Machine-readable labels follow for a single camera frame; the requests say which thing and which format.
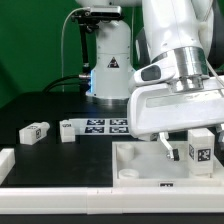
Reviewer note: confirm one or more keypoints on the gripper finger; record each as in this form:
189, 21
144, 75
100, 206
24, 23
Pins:
172, 153
220, 132

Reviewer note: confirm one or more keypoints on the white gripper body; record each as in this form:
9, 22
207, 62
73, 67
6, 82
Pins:
154, 109

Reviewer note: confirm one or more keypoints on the white square table top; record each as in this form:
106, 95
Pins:
145, 164

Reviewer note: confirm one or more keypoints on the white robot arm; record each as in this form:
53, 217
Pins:
173, 91

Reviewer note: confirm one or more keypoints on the white plate with tags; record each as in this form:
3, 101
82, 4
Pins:
100, 126

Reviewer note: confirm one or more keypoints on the white U-shaped obstacle fence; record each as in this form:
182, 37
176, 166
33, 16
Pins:
110, 200

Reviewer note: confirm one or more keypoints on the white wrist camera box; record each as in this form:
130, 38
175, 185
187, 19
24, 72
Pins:
152, 74

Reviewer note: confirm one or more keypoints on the black camera stand pole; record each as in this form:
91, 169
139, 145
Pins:
85, 59

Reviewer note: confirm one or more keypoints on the black camera on stand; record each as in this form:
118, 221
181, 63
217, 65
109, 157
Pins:
97, 13

